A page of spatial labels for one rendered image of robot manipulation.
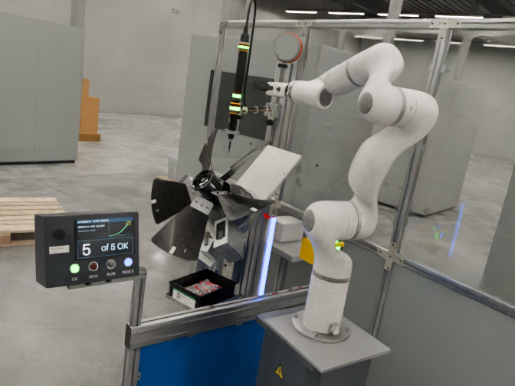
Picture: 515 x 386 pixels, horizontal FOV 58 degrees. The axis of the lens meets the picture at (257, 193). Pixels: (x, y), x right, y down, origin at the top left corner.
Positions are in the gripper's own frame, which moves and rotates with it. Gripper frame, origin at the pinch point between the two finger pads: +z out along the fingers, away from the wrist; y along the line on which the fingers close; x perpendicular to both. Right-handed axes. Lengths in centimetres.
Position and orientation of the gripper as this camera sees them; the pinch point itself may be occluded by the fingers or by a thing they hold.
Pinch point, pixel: (267, 86)
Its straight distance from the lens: 182.1
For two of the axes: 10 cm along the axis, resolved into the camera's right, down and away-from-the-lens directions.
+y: 7.8, -0.3, 6.3
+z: -6.1, -2.8, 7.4
